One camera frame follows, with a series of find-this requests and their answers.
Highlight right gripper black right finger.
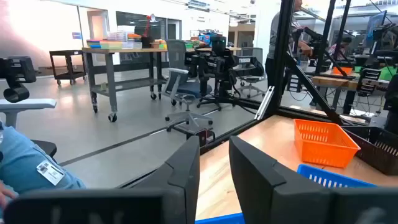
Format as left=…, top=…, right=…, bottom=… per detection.
left=229, top=136, right=398, bottom=224

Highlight white chair armrest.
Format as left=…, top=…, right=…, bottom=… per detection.
left=0, top=98, right=58, bottom=128

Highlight black diagonal frame brace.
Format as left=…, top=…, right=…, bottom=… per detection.
left=285, top=52, right=345, bottom=126

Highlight clear plastic bins stack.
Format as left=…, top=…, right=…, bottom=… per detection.
left=106, top=30, right=143, bottom=50

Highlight wooden table black legs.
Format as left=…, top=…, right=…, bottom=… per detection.
left=311, top=70, right=391, bottom=115

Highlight black frame rail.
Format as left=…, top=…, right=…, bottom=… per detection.
left=198, top=105, right=374, bottom=156

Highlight person's hand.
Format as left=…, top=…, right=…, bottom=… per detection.
left=0, top=182, right=17, bottom=210

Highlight black frame post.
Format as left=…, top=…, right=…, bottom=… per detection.
left=266, top=0, right=296, bottom=118

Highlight black plastic basket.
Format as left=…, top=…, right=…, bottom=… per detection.
left=341, top=125, right=398, bottom=176

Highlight gray office chair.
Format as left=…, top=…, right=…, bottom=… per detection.
left=236, top=47, right=269, bottom=100
left=162, top=39, right=215, bottom=132

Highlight computer monitor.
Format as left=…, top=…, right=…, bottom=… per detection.
left=364, top=10, right=388, bottom=48

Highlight black wheeled cart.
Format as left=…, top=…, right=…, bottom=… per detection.
left=49, top=49, right=88, bottom=86

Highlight red desk lamp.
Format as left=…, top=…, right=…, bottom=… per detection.
left=141, top=13, right=157, bottom=48

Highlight orange plastic basket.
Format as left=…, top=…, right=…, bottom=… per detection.
left=294, top=119, right=361, bottom=169

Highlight coloured flat boxes stack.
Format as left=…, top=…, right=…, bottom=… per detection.
left=86, top=39, right=124, bottom=50

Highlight black clamp device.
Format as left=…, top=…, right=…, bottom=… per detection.
left=0, top=56, right=37, bottom=104

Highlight person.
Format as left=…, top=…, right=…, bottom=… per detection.
left=0, top=121, right=87, bottom=218
left=264, top=0, right=313, bottom=96
left=328, top=36, right=353, bottom=60

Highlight wooden workbench gray legs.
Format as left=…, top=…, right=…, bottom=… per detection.
left=81, top=47, right=169, bottom=123

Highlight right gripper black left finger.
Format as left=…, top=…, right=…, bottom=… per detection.
left=2, top=136, right=201, bottom=224

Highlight black robot on wheeled stand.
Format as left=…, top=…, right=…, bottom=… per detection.
left=184, top=35, right=266, bottom=112

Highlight silver metal bracket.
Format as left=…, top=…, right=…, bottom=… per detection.
left=254, top=85, right=275, bottom=121

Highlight blue plastic basket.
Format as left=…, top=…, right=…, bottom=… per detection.
left=195, top=212, right=246, bottom=224
left=297, top=164, right=377, bottom=189

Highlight small orange bin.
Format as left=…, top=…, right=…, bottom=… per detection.
left=332, top=66, right=354, bottom=76

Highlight white name badge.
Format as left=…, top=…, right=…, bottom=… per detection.
left=36, top=160, right=65, bottom=187

